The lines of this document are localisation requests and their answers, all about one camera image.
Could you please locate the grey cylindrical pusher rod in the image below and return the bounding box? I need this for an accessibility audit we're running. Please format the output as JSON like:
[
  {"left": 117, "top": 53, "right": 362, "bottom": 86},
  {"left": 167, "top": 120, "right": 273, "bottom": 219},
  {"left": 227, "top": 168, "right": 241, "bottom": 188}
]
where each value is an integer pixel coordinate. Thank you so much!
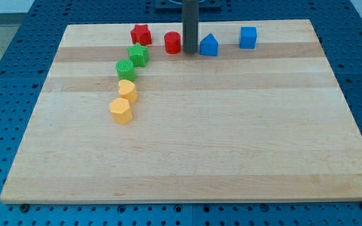
[{"left": 182, "top": 0, "right": 199, "bottom": 54}]

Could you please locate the blue triangle block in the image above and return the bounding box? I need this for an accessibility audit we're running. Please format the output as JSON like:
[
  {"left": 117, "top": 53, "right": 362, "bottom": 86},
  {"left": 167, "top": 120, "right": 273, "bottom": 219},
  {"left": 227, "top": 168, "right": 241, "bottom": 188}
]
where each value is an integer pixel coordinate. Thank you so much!
[{"left": 199, "top": 33, "right": 219, "bottom": 57}]

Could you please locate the yellow hexagon block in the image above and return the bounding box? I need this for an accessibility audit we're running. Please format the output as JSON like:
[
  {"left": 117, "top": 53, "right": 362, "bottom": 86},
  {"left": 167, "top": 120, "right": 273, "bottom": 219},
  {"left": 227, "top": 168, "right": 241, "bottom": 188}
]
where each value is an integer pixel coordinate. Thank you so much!
[{"left": 109, "top": 98, "right": 133, "bottom": 124}]

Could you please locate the red cylinder block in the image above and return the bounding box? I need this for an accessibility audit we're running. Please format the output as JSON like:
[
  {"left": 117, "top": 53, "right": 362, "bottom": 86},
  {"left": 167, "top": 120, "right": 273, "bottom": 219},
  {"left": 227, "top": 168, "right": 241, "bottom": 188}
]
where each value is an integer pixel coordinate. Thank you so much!
[{"left": 164, "top": 31, "right": 181, "bottom": 54}]

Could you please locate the red star block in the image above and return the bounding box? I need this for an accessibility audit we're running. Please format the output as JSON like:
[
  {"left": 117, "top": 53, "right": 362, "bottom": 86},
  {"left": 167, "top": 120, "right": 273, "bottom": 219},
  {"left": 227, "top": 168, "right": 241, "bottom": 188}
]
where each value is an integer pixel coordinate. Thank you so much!
[{"left": 130, "top": 24, "right": 153, "bottom": 46}]

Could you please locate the blue cube block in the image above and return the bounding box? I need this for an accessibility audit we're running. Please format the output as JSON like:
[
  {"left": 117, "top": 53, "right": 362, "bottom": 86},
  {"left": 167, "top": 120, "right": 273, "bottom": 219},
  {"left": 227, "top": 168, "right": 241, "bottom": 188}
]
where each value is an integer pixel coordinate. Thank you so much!
[{"left": 239, "top": 26, "right": 258, "bottom": 49}]

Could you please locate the green star block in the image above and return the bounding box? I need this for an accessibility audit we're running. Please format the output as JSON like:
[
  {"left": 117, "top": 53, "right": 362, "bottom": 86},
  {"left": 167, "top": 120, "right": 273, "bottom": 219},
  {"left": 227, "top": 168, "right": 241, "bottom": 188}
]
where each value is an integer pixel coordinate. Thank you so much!
[{"left": 127, "top": 43, "right": 150, "bottom": 67}]

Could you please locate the green cylinder block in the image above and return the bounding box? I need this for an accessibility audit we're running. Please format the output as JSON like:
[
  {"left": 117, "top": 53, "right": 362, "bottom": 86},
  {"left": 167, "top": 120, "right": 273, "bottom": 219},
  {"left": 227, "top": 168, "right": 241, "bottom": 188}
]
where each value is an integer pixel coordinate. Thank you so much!
[{"left": 116, "top": 59, "right": 136, "bottom": 82}]

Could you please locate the wooden board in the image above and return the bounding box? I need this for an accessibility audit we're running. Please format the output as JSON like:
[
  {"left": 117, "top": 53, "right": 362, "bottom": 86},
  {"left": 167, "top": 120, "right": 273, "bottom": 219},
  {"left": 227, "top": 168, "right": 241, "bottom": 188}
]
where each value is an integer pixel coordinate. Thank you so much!
[{"left": 0, "top": 19, "right": 362, "bottom": 204}]

